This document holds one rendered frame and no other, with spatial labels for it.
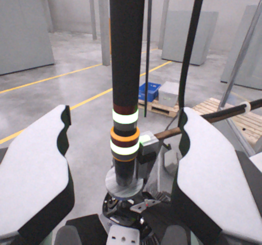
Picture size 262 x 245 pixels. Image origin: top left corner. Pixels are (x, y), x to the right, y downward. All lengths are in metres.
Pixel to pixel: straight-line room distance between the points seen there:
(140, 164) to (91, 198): 1.74
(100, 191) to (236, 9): 11.78
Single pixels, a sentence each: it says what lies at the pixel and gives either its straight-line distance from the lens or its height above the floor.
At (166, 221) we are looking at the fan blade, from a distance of 0.42.
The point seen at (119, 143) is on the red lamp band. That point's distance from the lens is 0.22.
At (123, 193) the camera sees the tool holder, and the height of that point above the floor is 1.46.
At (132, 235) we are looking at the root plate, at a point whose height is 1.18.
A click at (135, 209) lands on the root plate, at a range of 0.51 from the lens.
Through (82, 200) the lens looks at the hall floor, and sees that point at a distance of 2.01.
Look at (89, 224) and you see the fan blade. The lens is 0.71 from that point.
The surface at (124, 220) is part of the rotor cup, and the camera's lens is 0.55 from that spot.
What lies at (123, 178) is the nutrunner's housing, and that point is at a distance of 0.29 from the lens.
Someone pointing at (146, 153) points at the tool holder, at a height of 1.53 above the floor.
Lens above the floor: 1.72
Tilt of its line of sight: 32 degrees down
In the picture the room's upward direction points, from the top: 2 degrees clockwise
